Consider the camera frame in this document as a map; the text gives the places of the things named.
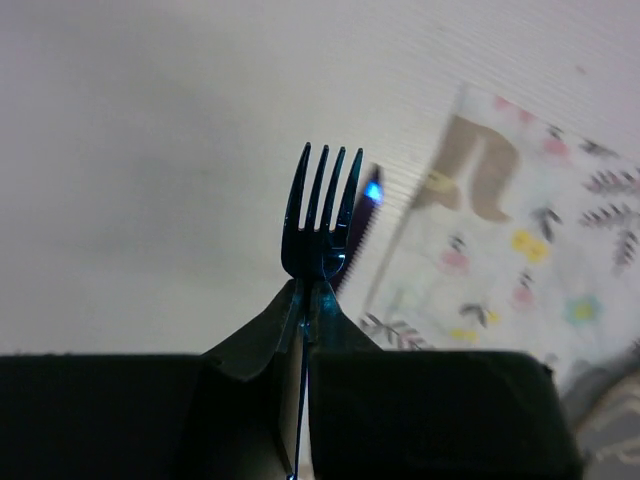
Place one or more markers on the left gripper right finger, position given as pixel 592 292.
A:
pixel 429 414

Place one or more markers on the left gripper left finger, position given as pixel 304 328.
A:
pixel 229 413

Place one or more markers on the blue plastic fork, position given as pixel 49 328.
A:
pixel 312 253

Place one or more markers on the dark blue plastic knife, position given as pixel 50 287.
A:
pixel 368 202

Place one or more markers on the grey reindeer plate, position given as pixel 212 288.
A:
pixel 609 436

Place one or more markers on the patterned cloth placemat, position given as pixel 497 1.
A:
pixel 523 236

